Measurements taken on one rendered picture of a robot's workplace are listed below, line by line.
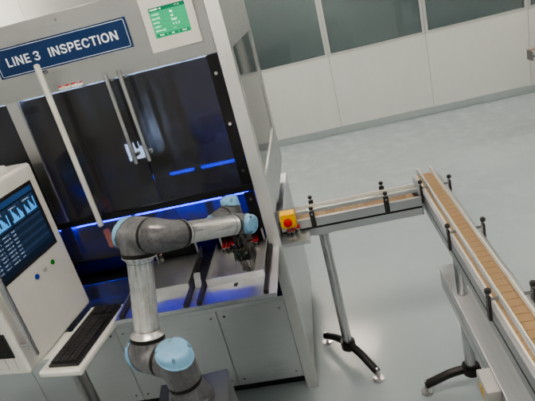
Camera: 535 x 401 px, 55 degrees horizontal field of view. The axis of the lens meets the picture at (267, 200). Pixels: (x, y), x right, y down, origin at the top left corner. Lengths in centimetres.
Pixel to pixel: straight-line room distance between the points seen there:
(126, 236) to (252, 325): 117
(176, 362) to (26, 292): 89
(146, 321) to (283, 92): 539
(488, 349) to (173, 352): 119
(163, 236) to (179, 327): 119
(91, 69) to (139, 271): 97
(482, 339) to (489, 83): 536
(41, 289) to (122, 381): 87
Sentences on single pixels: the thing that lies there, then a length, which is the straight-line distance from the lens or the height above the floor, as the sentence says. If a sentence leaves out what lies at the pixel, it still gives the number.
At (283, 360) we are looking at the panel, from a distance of 283.
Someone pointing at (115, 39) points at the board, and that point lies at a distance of 228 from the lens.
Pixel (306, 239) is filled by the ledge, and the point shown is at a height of 88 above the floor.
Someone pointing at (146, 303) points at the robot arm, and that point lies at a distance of 177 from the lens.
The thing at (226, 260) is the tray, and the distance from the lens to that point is 243.
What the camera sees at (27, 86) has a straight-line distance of 247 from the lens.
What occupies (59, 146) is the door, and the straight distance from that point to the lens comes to 249.
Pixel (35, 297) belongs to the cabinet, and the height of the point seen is 104.
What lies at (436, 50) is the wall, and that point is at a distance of 703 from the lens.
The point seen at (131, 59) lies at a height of 185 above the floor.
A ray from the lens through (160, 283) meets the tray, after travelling 244.
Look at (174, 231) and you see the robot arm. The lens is 164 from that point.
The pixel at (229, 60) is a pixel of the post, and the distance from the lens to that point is 219.
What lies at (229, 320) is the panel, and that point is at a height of 51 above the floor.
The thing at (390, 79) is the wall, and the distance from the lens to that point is 696.
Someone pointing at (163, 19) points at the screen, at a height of 197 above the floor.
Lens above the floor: 198
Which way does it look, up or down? 22 degrees down
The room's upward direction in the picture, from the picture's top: 15 degrees counter-clockwise
